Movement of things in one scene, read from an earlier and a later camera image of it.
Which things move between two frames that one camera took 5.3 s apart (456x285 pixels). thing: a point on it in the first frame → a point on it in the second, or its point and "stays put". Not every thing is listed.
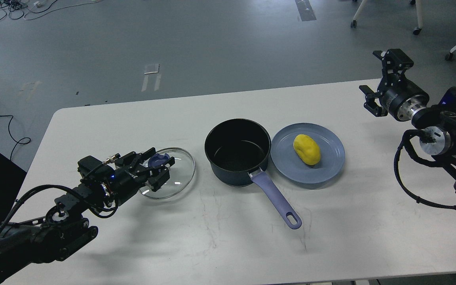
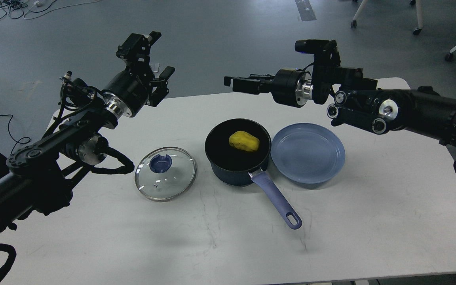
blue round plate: (289, 166) stays put
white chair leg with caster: (416, 31) stays put
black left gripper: (127, 180) → (133, 84)
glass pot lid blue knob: (157, 159) stays put
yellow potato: (307, 149) → (244, 140)
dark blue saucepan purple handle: (236, 149) stays put
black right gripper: (401, 98) → (292, 87)
